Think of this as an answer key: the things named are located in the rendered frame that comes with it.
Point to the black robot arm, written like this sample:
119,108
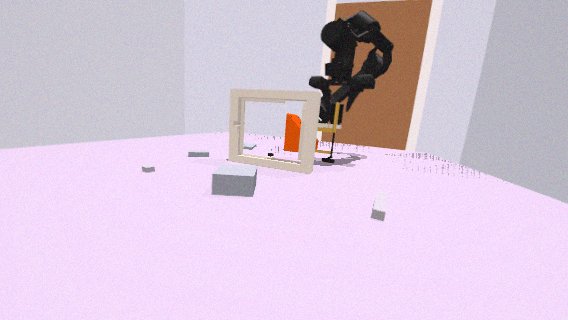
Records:
341,36

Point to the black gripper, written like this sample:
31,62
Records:
363,81

